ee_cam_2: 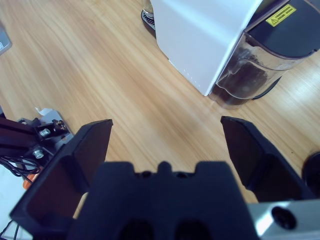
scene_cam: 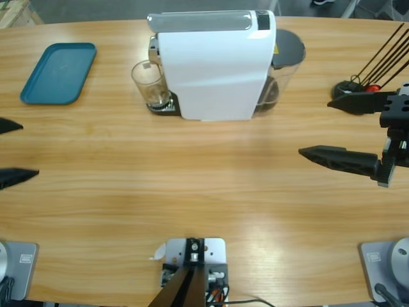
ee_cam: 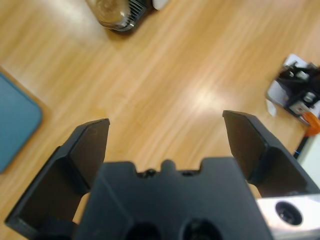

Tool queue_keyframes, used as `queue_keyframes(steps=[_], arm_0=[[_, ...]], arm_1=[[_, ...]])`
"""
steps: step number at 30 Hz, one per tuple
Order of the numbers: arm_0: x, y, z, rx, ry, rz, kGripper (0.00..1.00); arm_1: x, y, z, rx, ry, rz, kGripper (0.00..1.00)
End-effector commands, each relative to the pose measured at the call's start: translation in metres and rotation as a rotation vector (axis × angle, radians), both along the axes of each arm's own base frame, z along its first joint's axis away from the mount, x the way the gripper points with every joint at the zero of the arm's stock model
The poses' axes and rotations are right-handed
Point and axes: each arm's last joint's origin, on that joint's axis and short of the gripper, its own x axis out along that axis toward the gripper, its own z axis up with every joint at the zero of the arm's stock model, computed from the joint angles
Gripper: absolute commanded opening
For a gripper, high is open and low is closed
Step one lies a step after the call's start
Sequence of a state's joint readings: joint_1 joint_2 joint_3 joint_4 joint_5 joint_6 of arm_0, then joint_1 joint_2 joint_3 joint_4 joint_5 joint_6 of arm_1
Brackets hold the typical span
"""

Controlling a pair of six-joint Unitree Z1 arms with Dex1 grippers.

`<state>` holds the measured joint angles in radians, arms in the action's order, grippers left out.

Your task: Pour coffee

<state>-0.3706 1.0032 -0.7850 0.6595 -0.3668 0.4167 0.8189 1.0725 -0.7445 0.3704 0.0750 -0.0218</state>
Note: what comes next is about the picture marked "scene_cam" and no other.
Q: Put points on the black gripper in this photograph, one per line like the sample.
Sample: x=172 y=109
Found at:
x=397 y=110

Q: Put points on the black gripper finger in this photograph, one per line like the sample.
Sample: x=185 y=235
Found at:
x=14 y=177
x=8 y=125

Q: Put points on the clear drinking glass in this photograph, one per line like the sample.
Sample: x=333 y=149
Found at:
x=148 y=81

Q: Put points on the silver machine lever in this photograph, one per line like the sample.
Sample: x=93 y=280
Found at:
x=198 y=20

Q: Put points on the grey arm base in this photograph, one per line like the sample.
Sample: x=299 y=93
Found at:
x=22 y=272
x=377 y=268

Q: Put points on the red coffee capsule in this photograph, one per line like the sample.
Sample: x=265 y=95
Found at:
x=372 y=88

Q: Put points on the white capsule coffee machine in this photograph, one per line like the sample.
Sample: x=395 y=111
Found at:
x=214 y=70

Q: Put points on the black capsule holder with rods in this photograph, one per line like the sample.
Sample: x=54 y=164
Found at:
x=343 y=87

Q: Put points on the teal plastic tray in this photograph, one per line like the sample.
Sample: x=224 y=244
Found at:
x=57 y=75

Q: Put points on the yellow warning sticker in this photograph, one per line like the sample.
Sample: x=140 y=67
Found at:
x=276 y=49

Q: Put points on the wooden crate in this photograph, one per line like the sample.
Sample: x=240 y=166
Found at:
x=12 y=12

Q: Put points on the black white sneaker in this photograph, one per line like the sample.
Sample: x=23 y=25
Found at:
x=323 y=2

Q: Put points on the white paper tag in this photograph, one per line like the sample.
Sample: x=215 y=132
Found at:
x=158 y=252

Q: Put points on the metal drip tray grille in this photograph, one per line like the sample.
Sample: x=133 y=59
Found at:
x=174 y=107

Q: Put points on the grey metal chair frame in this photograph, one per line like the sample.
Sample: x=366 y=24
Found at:
x=348 y=9

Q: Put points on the grey camera mount plate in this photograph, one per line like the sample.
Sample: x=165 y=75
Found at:
x=214 y=252

